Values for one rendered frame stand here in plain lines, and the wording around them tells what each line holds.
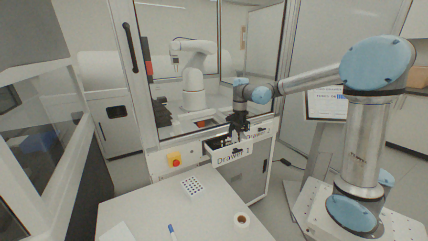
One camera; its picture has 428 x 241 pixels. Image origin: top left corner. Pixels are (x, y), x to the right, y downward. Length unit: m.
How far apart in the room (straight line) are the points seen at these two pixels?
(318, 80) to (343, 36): 1.60
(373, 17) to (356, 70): 1.72
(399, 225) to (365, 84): 0.75
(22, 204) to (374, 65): 0.99
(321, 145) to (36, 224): 1.70
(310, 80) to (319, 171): 1.22
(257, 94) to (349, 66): 0.33
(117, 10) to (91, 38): 3.19
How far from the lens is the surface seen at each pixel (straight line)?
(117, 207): 1.01
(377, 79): 0.50
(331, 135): 1.63
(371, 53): 0.51
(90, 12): 4.03
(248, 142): 1.04
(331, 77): 0.70
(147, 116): 0.87
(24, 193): 0.76
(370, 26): 2.21
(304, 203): 0.97
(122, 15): 0.82
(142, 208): 0.95
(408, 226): 1.14
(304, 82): 0.73
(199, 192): 0.89
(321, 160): 1.75
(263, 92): 0.70
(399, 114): 3.53
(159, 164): 1.01
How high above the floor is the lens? 1.45
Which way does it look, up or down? 24 degrees down
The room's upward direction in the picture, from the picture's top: 1 degrees counter-clockwise
